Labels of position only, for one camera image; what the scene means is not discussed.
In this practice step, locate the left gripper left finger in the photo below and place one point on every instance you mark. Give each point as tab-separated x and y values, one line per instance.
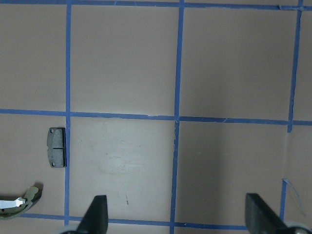
95	220

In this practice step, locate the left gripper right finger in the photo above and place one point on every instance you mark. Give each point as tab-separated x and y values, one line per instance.
260	218

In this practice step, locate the dark grey brake pad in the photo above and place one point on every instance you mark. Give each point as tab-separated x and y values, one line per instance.
56	147

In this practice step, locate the brown paper table mat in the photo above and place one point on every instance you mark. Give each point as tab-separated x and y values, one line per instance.
174	109

